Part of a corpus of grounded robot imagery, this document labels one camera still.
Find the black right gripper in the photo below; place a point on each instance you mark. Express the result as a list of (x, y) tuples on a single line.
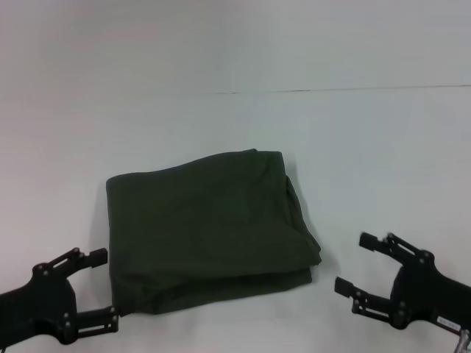
[(427, 298)]

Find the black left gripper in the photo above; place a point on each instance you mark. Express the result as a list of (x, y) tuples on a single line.
[(37, 309)]

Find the dark green FREE T-shirt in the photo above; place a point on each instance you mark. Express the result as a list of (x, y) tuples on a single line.
[(209, 235)]

